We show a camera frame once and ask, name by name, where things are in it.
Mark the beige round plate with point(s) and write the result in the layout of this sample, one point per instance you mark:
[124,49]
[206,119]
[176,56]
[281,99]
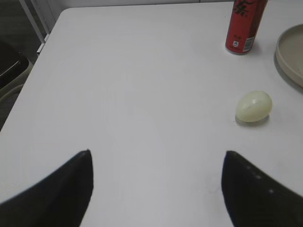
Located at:
[289,53]

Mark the red drink can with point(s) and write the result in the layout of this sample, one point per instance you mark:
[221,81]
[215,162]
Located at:
[244,23]

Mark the dark chair beside table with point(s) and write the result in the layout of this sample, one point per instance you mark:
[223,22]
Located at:
[14,71]

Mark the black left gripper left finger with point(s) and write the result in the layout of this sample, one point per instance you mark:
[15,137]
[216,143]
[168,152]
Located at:
[59,200]

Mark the pale white egg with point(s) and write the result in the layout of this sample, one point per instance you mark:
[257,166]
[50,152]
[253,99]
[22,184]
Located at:
[254,106]

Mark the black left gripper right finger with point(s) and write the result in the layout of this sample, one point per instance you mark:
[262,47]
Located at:
[254,199]

